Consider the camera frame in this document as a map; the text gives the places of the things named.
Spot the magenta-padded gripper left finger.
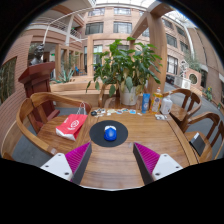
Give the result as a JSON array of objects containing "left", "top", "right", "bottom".
[{"left": 39, "top": 142, "right": 93, "bottom": 185}]

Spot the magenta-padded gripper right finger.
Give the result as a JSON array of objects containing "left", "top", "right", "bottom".
[{"left": 132, "top": 142, "right": 184, "bottom": 185}]

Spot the blue and white computer mouse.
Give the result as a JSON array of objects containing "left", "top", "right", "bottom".
[{"left": 103, "top": 125, "right": 118, "bottom": 142}]

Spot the black round mouse pad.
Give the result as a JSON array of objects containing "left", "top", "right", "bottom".
[{"left": 88, "top": 119, "right": 129, "bottom": 148}]

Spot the black flat case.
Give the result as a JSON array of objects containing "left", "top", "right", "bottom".
[{"left": 189, "top": 132, "right": 207, "bottom": 157}]

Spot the red paper bag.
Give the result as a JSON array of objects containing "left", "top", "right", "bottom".
[{"left": 55, "top": 101, "right": 88, "bottom": 142}]

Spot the clear plastic packet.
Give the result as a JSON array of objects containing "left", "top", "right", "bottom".
[{"left": 154, "top": 113, "right": 168, "bottom": 121}]

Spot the white pump bottle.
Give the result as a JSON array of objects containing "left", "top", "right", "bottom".
[{"left": 159, "top": 91, "right": 174, "bottom": 116}]

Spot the yellow liquid bottle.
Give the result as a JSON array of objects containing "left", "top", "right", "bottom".
[{"left": 150, "top": 86, "right": 164, "bottom": 114}]

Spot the blue squeeze tube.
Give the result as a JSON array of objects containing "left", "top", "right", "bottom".
[{"left": 141, "top": 92, "right": 151, "bottom": 115}]

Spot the long wooden planter box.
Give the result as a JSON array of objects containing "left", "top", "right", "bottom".
[{"left": 49, "top": 81, "right": 104, "bottom": 108}]

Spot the yellow flowering plant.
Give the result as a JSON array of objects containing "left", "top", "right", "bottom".
[{"left": 204, "top": 86, "right": 214, "bottom": 102}]

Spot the white sculpture on plinth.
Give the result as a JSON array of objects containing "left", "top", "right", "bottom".
[{"left": 174, "top": 59, "right": 193, "bottom": 90}]

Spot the green plant in white pot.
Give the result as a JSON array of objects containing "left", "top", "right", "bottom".
[{"left": 85, "top": 36, "right": 164, "bottom": 107}]

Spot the dark bust statue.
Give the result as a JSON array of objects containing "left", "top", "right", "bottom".
[{"left": 29, "top": 44, "right": 45, "bottom": 67}]

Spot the dark red wooden pedestal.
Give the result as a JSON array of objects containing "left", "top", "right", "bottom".
[{"left": 18, "top": 61, "right": 61, "bottom": 134}]

